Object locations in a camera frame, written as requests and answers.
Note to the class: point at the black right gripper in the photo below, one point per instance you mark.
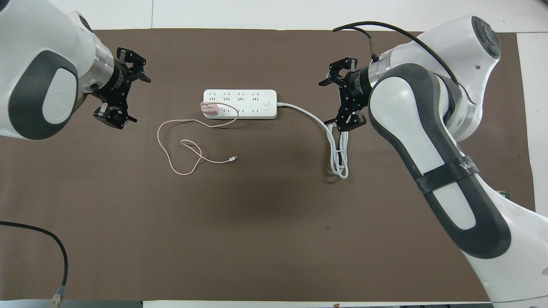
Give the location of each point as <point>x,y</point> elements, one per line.
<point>358,87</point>

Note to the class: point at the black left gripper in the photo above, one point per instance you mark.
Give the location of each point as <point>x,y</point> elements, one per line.
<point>115,83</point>

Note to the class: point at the pink charger adapter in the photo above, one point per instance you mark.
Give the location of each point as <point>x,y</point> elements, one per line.
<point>209,110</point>

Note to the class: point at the white power strip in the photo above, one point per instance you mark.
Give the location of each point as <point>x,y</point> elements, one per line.
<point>252,102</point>

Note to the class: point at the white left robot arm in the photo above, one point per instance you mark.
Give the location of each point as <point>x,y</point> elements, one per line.
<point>43,42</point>

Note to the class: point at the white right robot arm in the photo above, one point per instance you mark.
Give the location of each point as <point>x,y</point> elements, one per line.
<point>428,128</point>

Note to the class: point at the brown table mat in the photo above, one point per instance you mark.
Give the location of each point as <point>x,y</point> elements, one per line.
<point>257,235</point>

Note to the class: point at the green switch on yellow base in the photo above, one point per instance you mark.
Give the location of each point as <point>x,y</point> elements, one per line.
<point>505,195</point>

